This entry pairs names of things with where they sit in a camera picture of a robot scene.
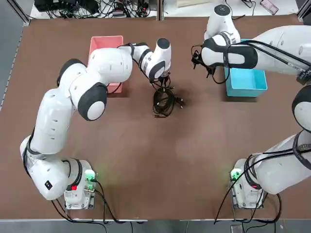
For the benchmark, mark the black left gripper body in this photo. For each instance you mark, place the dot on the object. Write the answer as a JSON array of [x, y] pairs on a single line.
[[165, 78]]

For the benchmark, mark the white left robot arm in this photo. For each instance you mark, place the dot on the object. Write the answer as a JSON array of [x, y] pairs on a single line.
[[53, 116]]

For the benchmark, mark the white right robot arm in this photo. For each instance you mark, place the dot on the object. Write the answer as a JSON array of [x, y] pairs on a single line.
[[279, 41]]

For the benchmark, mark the blue plastic box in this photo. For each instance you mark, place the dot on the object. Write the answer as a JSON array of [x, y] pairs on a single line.
[[245, 80]]

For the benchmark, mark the pink plastic box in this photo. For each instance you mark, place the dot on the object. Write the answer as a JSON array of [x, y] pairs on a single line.
[[107, 41]]

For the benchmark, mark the smartphone with pink screen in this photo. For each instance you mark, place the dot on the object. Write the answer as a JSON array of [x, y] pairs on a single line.
[[269, 6]]

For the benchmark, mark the aluminium corner frame post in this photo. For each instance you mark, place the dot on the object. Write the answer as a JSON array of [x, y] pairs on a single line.
[[304, 11], [24, 12]]

